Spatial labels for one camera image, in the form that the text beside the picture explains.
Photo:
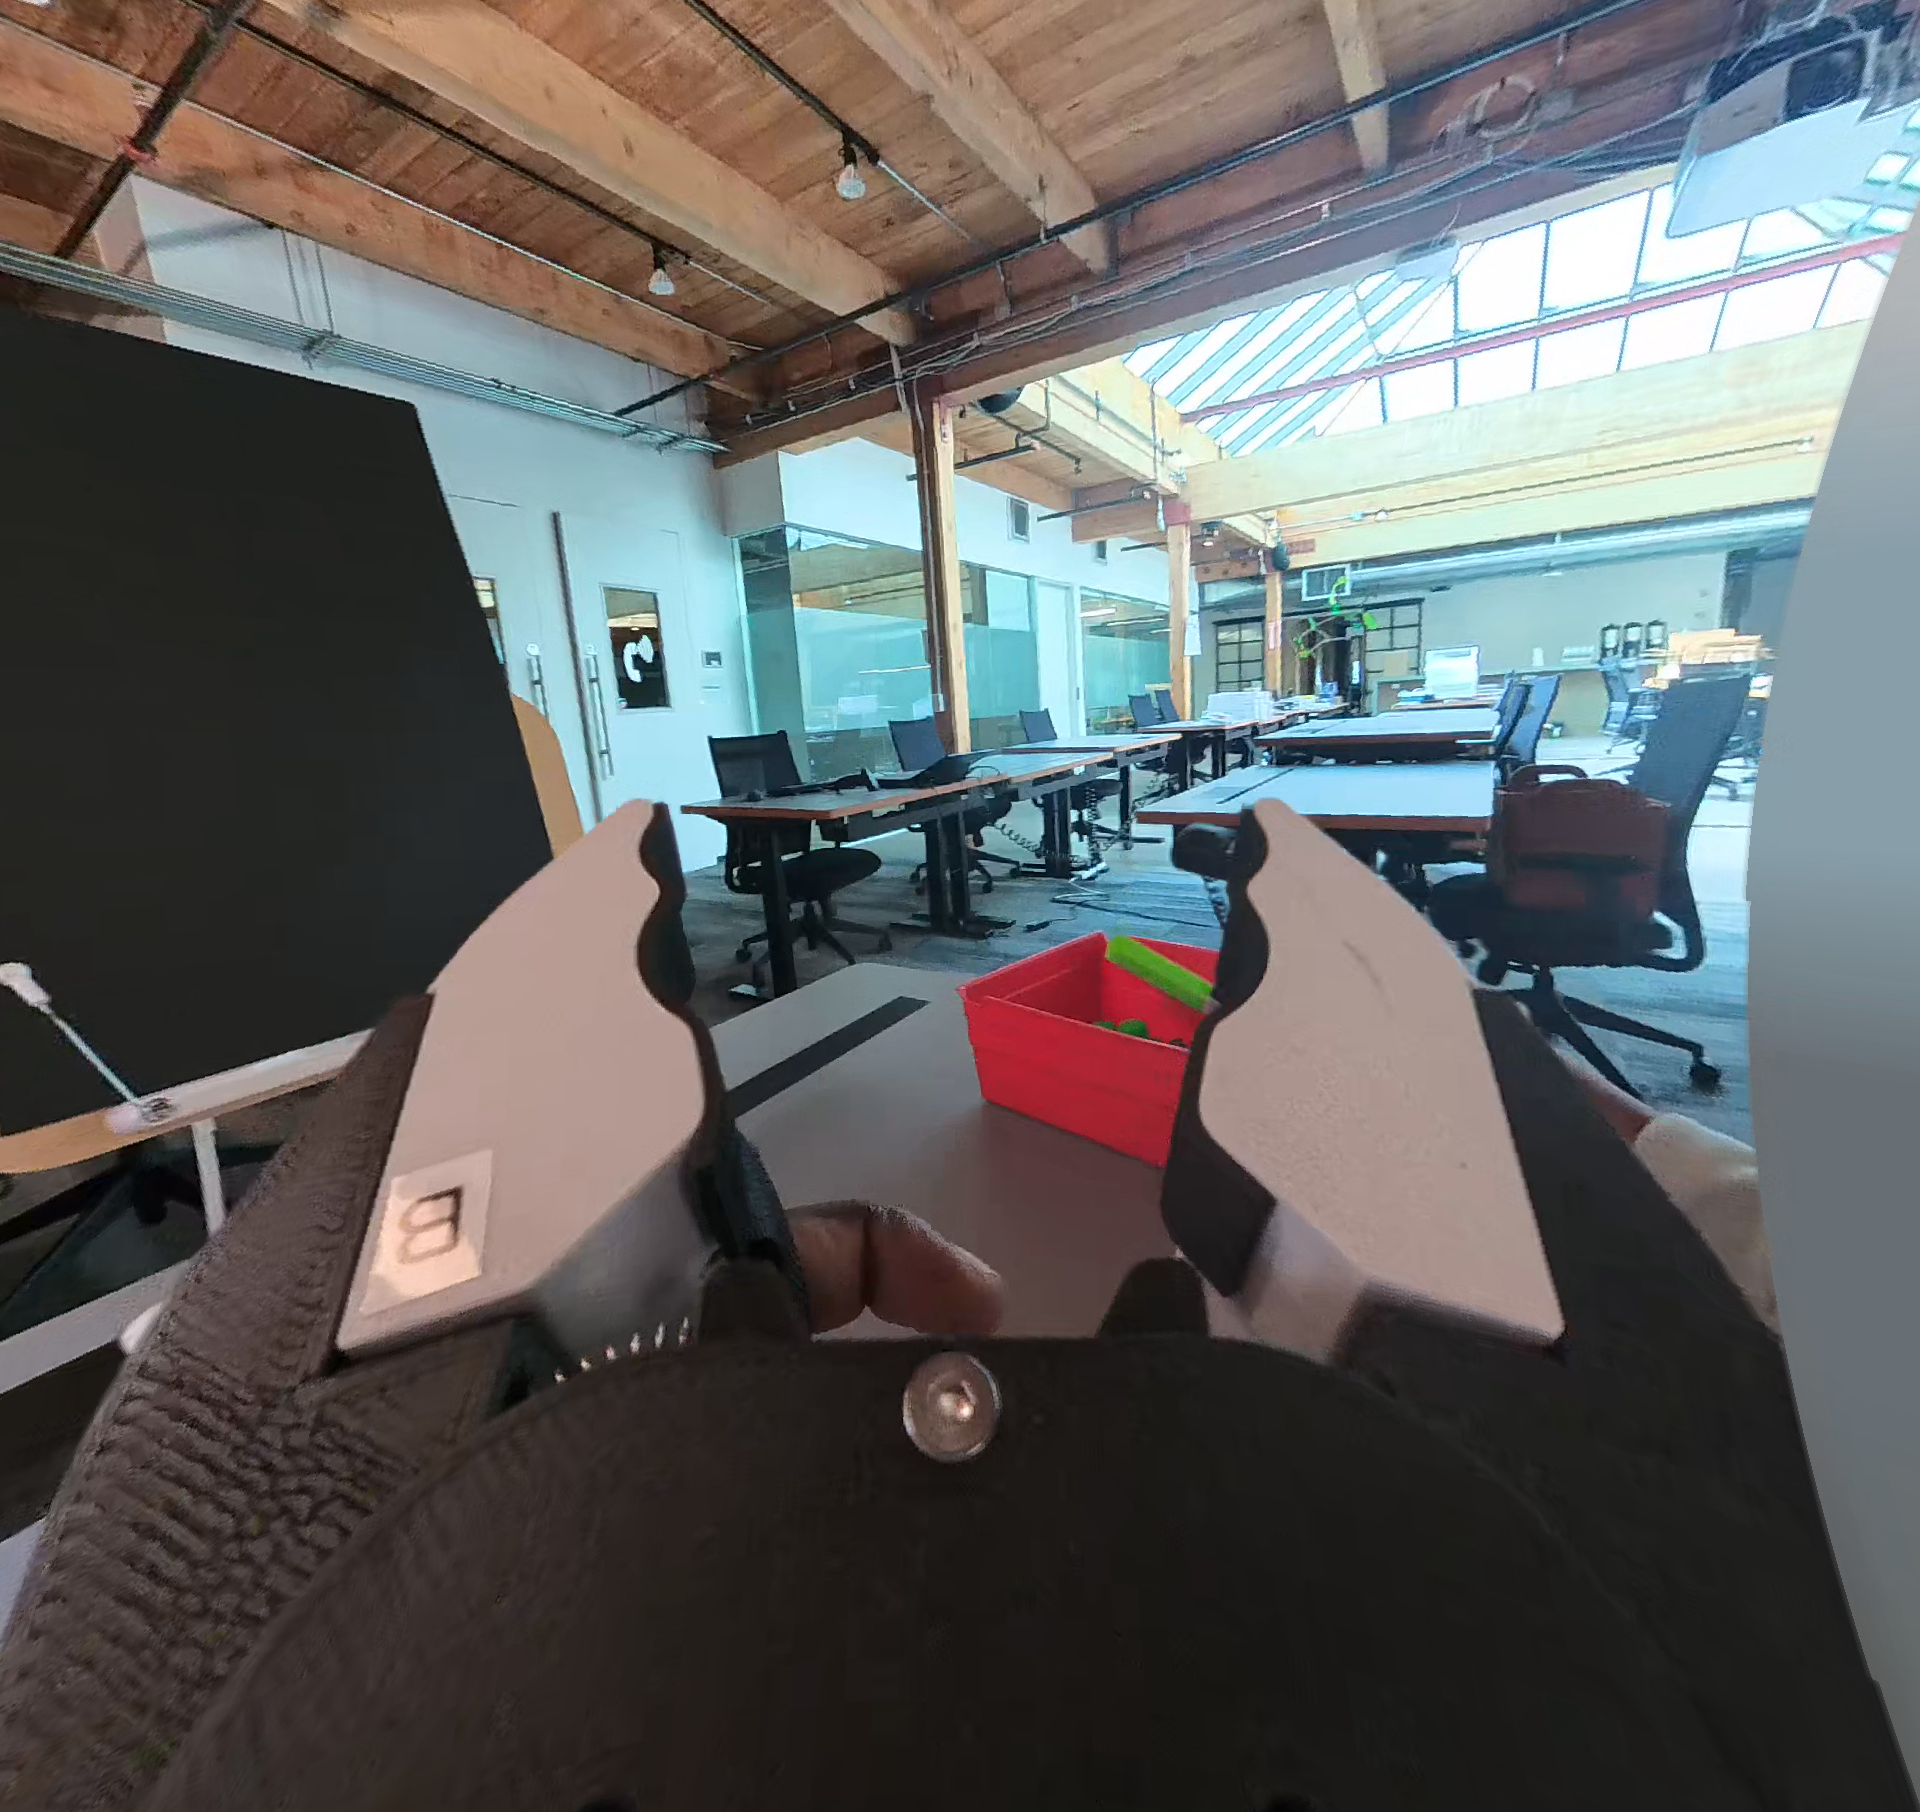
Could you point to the white stand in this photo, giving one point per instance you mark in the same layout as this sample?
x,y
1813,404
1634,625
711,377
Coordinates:
x,y
207,1167

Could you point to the black office chair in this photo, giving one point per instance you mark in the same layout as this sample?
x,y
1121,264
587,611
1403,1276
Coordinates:
x,y
1680,852
786,867
937,748
1038,727

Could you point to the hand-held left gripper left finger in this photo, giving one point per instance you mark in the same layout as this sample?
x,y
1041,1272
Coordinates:
x,y
555,1093

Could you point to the white door with window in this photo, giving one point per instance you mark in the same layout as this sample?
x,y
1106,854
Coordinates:
x,y
636,673

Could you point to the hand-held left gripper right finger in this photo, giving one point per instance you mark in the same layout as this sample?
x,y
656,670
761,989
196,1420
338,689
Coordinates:
x,y
1365,1108

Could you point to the black panel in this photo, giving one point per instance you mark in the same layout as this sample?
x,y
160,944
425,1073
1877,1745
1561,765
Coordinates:
x,y
226,717

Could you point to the glass partition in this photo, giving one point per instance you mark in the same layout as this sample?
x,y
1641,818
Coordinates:
x,y
839,642

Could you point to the person's left hand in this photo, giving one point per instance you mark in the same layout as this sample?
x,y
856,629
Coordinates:
x,y
899,1266

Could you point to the wooden post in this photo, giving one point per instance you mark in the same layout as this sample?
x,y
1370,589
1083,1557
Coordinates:
x,y
941,584

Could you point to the red plastic bin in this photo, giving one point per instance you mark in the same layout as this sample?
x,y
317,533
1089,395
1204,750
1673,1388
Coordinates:
x,y
1073,1078

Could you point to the green plant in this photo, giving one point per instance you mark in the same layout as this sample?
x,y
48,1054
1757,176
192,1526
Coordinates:
x,y
1328,626

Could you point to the ceiling projector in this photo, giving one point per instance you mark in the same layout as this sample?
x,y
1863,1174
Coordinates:
x,y
1784,117

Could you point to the black dome camera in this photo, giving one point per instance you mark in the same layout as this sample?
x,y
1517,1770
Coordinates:
x,y
1000,401

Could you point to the person's right forearm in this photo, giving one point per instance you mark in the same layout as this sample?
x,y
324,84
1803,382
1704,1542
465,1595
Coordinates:
x,y
1704,1212

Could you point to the white monitor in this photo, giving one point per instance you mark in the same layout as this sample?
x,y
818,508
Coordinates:
x,y
1450,673

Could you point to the green plastic bar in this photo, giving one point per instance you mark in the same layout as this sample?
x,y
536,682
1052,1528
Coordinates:
x,y
1163,971

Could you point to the brown leather bag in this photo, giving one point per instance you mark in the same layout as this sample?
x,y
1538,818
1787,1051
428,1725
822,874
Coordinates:
x,y
1583,837

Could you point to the wooden-edged desk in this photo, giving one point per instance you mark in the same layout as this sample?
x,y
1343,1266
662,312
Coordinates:
x,y
839,800
1388,731
1336,796

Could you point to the small green piece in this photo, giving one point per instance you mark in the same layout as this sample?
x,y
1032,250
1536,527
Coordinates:
x,y
1134,1027

